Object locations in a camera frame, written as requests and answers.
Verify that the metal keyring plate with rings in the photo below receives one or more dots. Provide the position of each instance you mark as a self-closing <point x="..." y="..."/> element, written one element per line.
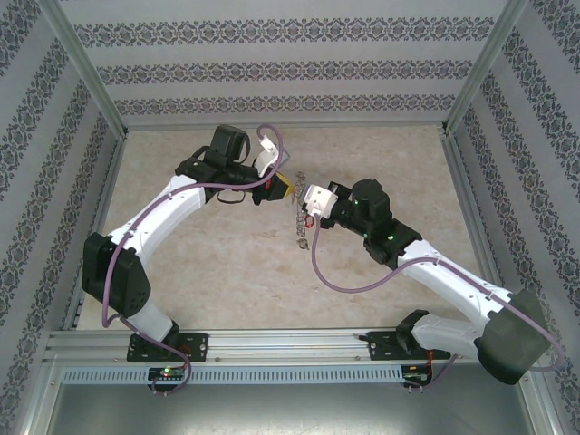
<point x="299" y="222"/>

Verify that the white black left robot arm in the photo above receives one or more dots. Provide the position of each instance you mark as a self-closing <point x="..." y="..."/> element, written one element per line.
<point x="163" y="222"/>

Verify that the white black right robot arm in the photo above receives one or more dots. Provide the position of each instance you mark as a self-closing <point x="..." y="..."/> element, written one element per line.
<point x="453" y="285"/>

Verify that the right circuit board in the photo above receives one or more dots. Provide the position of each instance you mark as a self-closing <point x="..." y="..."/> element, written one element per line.
<point x="417" y="376"/>

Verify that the circuit board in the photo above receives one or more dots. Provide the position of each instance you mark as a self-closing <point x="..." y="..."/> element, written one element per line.
<point x="417" y="376"/>
<point x="167" y="374"/>

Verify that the left circuit board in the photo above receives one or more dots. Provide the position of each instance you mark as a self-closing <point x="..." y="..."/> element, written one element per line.
<point x="167" y="374"/>

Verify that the grey metal sheet shelf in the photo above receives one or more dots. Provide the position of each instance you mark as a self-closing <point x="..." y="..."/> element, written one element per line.
<point x="290" y="412"/>

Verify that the aluminium side rail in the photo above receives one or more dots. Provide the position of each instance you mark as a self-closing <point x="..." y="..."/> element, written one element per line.
<point x="453" y="154"/>
<point x="108" y="190"/>

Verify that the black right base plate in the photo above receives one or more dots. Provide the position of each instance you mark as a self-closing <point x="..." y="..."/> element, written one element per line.
<point x="383" y="346"/>

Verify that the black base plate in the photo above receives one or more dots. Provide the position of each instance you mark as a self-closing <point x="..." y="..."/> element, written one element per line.
<point x="195" y="346"/>
<point x="383" y="346"/>

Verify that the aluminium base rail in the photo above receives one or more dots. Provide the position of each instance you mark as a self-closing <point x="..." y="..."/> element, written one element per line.
<point x="290" y="342"/>

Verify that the aluminium frame post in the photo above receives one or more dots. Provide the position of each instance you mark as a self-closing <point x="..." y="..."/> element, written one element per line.
<point x="84" y="63"/>
<point x="487" y="63"/>

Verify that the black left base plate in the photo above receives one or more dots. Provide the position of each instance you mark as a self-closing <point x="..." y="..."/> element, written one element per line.
<point x="195" y="346"/>

